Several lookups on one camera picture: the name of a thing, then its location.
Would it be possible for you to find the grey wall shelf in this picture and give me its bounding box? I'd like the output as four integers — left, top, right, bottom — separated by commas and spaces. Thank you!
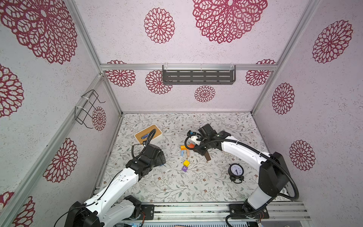
162, 65, 236, 85

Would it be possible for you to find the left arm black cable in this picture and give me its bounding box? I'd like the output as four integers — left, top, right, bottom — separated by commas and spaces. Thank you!
53, 129, 157, 227

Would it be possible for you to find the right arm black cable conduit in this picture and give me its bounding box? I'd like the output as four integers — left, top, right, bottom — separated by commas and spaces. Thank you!
184, 133, 300, 227

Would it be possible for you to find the white wooden-lid tissue box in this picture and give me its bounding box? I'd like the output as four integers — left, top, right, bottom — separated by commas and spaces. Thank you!
134, 124, 164, 144

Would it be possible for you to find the black wire wall rack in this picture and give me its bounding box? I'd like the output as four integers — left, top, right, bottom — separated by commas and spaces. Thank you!
74, 89, 106, 131

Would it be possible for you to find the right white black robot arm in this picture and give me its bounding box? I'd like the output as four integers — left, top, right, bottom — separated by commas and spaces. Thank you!
184, 124, 299, 212

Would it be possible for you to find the black alarm clock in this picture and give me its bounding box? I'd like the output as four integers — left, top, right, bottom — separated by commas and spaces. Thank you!
228, 163, 244, 184

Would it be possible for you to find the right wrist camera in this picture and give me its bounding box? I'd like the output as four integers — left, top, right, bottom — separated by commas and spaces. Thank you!
187, 131, 203, 146

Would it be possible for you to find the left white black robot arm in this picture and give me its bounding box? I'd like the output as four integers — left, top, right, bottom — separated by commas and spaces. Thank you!
62, 144, 166, 227

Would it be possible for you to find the yellow wooden cube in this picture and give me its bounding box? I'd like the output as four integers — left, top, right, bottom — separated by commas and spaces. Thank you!
183, 160, 190, 167

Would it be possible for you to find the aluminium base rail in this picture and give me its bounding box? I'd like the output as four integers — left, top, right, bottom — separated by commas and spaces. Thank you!
72, 202, 312, 223

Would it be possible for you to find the dark brown plank block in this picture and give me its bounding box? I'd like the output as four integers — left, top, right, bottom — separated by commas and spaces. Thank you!
204, 152, 211, 161

